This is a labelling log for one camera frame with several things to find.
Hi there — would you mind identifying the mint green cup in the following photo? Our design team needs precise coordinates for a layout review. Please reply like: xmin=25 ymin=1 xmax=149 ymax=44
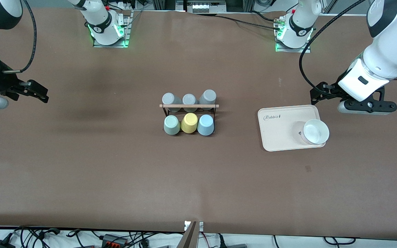
xmin=163 ymin=115 xmax=181 ymax=136

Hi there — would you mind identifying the yellow cup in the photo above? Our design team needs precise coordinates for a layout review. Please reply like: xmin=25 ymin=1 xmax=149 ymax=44
xmin=180 ymin=113 xmax=199 ymax=134

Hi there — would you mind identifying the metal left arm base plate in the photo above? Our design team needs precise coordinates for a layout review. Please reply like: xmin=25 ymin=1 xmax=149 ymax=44
xmin=275 ymin=17 xmax=312 ymax=53

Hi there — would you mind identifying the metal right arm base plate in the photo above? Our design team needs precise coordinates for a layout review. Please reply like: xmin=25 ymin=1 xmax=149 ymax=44
xmin=92 ymin=10 xmax=133 ymax=48

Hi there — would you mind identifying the beige plastic tray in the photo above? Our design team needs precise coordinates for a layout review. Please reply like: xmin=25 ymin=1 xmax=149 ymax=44
xmin=257 ymin=104 xmax=327 ymax=152

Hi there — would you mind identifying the white power strip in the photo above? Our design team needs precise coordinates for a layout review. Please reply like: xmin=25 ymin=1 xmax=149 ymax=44
xmin=192 ymin=1 xmax=217 ymax=14

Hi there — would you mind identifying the white bowl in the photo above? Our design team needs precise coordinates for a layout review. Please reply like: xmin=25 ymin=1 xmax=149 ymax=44
xmin=301 ymin=119 xmax=330 ymax=145

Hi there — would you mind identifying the camera stand post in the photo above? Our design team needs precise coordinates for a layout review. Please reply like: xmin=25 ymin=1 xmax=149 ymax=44
xmin=176 ymin=221 xmax=198 ymax=248

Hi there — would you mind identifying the black table cable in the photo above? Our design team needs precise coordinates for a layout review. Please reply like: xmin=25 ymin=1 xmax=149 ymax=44
xmin=195 ymin=12 xmax=283 ymax=31

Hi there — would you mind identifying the white metal bracket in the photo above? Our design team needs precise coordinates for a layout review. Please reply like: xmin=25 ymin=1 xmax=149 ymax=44
xmin=184 ymin=220 xmax=204 ymax=232

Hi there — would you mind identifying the black box with red buttons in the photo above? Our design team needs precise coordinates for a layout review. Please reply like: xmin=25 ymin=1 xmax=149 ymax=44
xmin=101 ymin=234 xmax=129 ymax=248

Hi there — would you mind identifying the grey cup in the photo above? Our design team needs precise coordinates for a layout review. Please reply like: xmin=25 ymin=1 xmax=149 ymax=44
xmin=198 ymin=89 xmax=217 ymax=111
xmin=162 ymin=92 xmax=183 ymax=113
xmin=182 ymin=93 xmax=197 ymax=113

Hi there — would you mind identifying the black wire cup rack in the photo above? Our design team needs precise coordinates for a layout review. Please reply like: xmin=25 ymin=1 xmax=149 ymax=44
xmin=159 ymin=102 xmax=220 ymax=119

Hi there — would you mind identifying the light blue cup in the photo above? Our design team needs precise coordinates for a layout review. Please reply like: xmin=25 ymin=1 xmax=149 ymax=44
xmin=197 ymin=114 xmax=215 ymax=136

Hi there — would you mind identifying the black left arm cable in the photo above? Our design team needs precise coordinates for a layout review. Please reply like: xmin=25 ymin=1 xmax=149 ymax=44
xmin=299 ymin=0 xmax=368 ymax=98

